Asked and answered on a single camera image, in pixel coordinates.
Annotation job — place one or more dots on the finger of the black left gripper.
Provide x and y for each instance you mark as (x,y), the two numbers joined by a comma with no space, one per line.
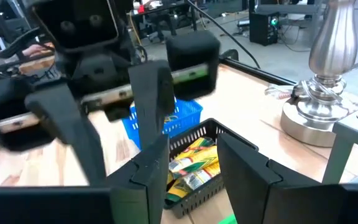
(149,93)
(64,115)

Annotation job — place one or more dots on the grey perforated metal shelf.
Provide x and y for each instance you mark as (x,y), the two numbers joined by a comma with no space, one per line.
(353,124)

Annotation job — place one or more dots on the silver table lamp white shade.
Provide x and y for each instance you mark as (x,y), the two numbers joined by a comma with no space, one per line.
(331,46)

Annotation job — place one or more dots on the black plastic basket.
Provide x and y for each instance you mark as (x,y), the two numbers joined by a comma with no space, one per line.
(204,196)

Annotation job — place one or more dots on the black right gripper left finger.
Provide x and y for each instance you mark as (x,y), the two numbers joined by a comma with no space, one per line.
(145,193)

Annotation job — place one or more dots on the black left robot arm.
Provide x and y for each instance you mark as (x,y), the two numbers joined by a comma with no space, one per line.
(124,34)

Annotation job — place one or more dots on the yellow Crayola crayon box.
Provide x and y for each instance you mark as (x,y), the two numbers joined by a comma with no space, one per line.
(204,175)
(197,143)
(177,191)
(197,161)

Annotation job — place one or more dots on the black computer tower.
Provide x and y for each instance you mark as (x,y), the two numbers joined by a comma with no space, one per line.
(261,31)

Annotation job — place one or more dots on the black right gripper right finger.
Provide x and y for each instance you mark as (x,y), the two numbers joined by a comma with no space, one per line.
(250,193)

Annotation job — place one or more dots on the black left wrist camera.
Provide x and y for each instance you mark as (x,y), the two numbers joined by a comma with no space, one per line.
(76,28)

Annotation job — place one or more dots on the green plastic basket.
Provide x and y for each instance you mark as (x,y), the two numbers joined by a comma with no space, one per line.
(228,220)

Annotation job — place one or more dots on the person's hand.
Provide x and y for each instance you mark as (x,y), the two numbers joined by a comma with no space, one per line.
(36,49)

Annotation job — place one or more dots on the blue plastic basket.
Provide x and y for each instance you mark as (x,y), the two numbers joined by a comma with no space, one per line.
(185,115)

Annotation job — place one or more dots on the yellow rubber band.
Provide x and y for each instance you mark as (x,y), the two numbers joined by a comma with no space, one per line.
(170,118)

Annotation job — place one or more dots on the black aluminium table frame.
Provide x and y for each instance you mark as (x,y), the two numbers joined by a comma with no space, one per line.
(259,73)

